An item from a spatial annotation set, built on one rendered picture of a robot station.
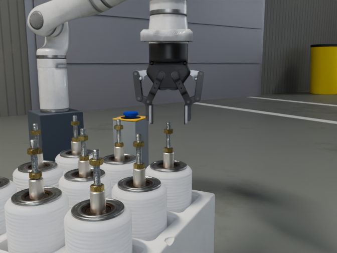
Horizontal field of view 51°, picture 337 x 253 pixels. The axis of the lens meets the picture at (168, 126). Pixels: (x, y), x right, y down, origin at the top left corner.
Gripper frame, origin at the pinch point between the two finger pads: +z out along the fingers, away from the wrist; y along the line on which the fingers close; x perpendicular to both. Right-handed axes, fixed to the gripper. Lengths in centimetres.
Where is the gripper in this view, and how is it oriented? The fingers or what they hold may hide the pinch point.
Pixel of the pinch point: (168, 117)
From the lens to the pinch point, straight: 69.6
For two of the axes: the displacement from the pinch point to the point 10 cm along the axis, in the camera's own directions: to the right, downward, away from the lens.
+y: -10.0, -0.1, 0.5
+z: 0.0, 9.8, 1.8
